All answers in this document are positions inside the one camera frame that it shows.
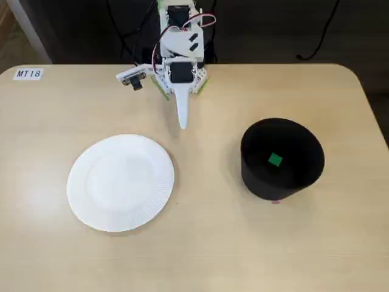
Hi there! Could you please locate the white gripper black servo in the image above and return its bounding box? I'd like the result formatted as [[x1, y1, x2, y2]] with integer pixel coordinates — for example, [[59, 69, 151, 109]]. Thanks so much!
[[161, 57, 205, 130]]

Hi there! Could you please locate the green cube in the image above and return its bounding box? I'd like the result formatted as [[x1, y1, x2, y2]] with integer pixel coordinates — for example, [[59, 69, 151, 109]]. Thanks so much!
[[267, 153, 284, 168]]

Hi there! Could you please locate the black round pot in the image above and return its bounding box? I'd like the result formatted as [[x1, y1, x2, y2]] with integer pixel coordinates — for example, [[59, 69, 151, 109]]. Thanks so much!
[[239, 117, 326, 201]]

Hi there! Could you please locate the white paper plate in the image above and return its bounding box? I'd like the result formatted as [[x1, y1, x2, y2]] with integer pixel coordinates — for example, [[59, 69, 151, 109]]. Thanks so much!
[[66, 133, 176, 233]]

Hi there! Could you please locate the white label MT18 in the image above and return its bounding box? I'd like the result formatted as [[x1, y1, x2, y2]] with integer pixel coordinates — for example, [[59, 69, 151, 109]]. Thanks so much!
[[12, 67, 44, 82]]

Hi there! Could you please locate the red white servo cable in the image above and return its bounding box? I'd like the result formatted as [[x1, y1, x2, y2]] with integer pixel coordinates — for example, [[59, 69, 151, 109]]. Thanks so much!
[[182, 13, 217, 32], [151, 29, 167, 74]]

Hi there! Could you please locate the wrist camera on white mount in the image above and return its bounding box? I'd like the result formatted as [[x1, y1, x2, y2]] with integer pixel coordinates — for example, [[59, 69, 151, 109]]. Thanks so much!
[[115, 63, 156, 92]]

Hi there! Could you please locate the black camera cable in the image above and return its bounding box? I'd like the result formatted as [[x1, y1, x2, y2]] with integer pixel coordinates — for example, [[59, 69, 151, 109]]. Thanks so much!
[[133, 4, 162, 66]]

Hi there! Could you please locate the black cable with plug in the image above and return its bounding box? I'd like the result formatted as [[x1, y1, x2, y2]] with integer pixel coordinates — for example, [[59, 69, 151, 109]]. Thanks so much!
[[296, 0, 340, 60]]

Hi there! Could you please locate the grey metal post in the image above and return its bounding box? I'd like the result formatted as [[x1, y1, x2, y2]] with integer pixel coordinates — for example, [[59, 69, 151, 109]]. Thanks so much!
[[8, 0, 53, 64]]

